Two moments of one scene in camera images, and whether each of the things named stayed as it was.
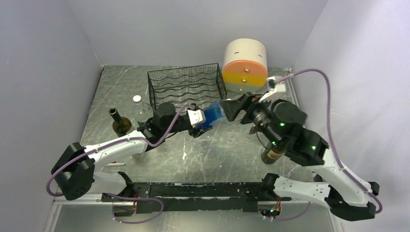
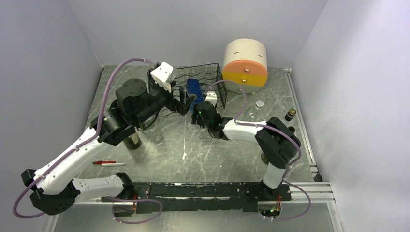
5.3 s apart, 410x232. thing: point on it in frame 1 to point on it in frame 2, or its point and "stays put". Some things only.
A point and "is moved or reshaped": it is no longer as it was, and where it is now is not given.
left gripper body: [195, 132] to [180, 106]
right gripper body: [257, 112] to [199, 120]
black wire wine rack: [202, 85] stays put
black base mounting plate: [191, 196] stays put
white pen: [114, 164] stays put
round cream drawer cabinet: [245, 66] stays put
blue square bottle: [213, 112] is moved or reshaped
